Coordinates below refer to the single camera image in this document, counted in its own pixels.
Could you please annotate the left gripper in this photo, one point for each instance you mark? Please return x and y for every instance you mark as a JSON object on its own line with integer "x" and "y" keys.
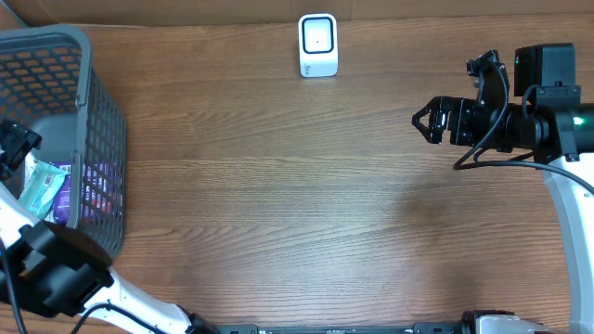
{"x": 20, "y": 141}

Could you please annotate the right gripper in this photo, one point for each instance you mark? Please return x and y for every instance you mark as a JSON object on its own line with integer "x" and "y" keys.
{"x": 461, "y": 110}

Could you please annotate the teal wet wipes packet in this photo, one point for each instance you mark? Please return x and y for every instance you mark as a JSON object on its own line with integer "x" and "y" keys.
{"x": 41, "y": 189}

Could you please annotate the purple sanitary pad pack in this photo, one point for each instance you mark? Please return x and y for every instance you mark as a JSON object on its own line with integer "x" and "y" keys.
{"x": 62, "y": 201}

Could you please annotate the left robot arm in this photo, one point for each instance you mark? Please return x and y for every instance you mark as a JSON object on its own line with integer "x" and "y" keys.
{"x": 51, "y": 269}

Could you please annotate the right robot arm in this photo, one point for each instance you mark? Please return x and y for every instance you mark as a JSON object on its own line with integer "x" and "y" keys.
{"x": 536, "y": 120}

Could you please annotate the white barcode scanner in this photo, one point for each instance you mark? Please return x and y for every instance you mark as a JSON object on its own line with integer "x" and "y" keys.
{"x": 318, "y": 45}

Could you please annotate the grey plastic mesh basket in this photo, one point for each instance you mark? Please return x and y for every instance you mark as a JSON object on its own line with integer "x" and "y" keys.
{"x": 49, "y": 85}

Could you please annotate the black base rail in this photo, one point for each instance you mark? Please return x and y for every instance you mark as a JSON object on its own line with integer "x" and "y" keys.
{"x": 417, "y": 328}

